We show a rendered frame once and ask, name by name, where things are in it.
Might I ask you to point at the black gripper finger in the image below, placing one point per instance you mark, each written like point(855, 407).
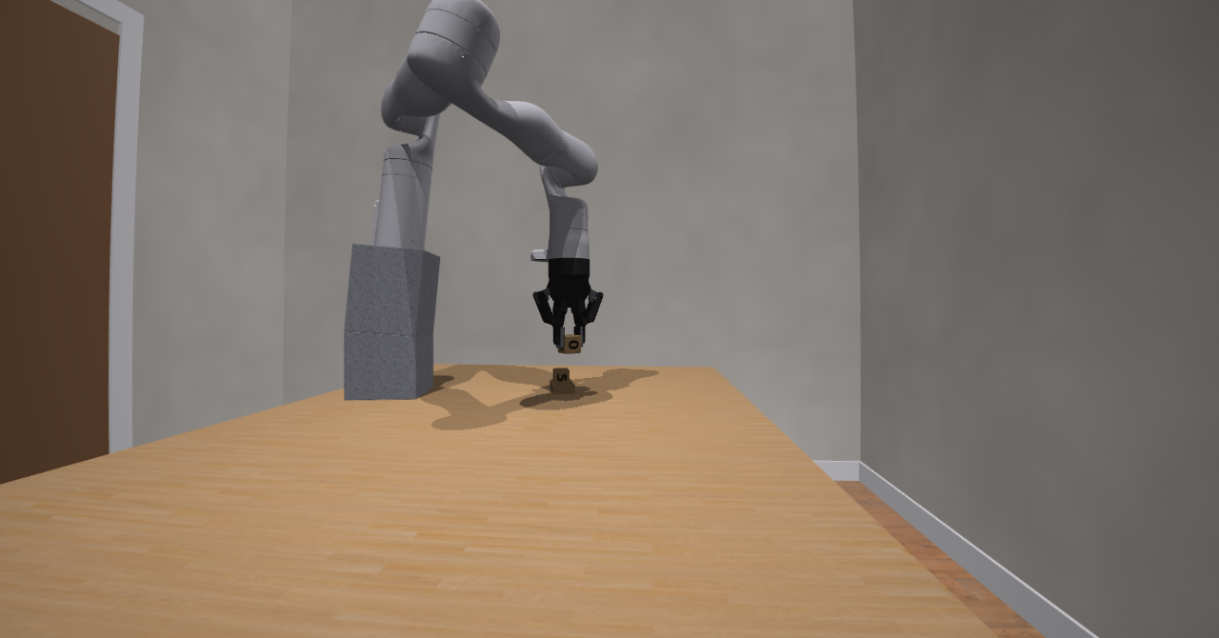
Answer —
point(583, 315)
point(556, 319)

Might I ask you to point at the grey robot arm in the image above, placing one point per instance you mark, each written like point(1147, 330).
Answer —
point(451, 53)

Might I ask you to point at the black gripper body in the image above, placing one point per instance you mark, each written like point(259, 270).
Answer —
point(572, 273)

